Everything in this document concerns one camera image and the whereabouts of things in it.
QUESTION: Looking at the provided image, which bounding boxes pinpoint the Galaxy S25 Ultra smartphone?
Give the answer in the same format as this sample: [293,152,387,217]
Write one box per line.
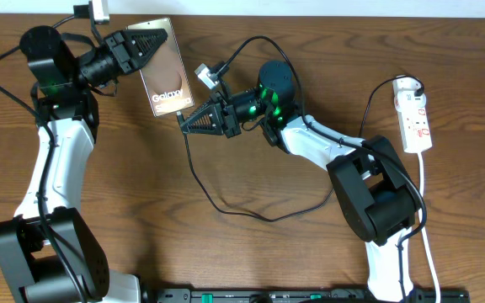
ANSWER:
[127,17,195,117]

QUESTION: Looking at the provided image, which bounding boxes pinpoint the black USB charging cable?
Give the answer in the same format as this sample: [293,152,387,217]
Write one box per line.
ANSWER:
[176,76,426,223]

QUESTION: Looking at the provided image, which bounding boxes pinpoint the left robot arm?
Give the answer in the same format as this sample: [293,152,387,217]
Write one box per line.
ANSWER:
[0,26,168,302]

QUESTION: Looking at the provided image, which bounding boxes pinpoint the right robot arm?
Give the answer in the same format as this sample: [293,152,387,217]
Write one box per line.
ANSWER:
[177,61,424,302]

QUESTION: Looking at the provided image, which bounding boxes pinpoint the white power strip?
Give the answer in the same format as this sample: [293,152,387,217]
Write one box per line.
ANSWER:
[392,75,433,154]

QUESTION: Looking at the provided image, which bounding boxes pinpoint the white power strip cord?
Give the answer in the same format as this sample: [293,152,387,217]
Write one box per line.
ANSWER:
[416,151,442,303]

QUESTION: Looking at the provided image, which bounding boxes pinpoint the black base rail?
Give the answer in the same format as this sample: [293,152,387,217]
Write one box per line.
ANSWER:
[141,285,471,303]

